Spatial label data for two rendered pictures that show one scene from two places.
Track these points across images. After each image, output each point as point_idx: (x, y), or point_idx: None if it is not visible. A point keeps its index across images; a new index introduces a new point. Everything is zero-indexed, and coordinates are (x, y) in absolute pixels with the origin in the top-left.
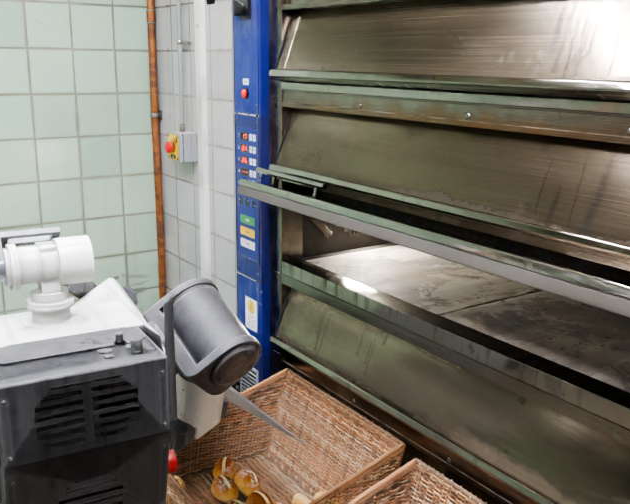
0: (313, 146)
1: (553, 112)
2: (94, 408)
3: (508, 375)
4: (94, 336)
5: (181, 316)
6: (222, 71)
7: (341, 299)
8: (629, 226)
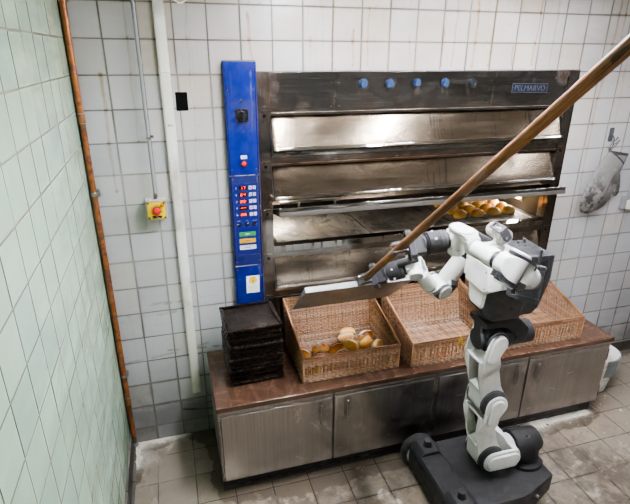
0: (301, 182)
1: (430, 150)
2: None
3: None
4: (514, 245)
5: (481, 239)
6: (201, 152)
7: (325, 247)
8: (457, 178)
